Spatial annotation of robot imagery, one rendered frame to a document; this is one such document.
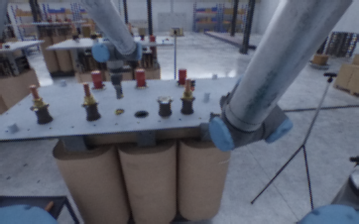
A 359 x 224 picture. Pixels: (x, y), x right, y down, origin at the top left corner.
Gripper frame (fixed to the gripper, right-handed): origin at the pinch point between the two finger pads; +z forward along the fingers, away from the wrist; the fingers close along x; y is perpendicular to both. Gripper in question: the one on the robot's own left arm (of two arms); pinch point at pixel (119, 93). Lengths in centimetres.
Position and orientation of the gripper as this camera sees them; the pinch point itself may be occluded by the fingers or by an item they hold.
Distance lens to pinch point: 120.4
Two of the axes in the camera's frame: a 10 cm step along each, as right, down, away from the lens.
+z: -0.1, 8.8, 4.8
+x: 1.5, 4.8, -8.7
